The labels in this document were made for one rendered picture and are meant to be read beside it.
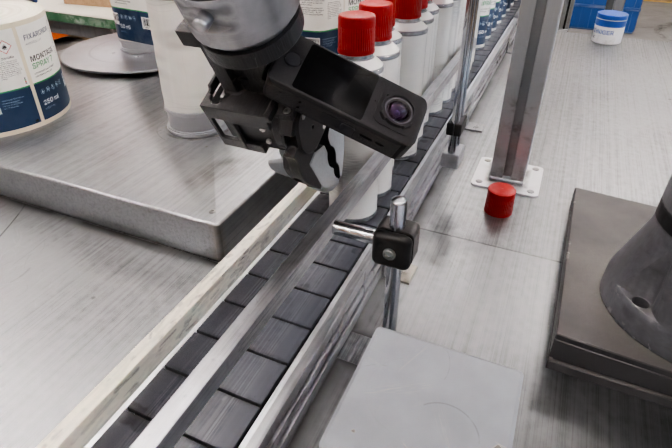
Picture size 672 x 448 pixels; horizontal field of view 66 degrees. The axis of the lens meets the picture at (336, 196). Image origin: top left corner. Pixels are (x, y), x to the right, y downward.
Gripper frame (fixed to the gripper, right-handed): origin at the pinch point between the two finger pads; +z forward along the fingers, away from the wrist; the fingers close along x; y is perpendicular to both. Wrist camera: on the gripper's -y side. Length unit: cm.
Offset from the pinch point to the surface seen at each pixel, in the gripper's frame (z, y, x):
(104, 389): -11.5, 4.1, 23.9
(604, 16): 56, -25, -90
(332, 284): 0.7, -3.3, 9.9
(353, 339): 4.6, -5.8, 13.1
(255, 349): -3.9, -0.9, 17.8
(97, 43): 23, 71, -31
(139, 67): 19, 52, -24
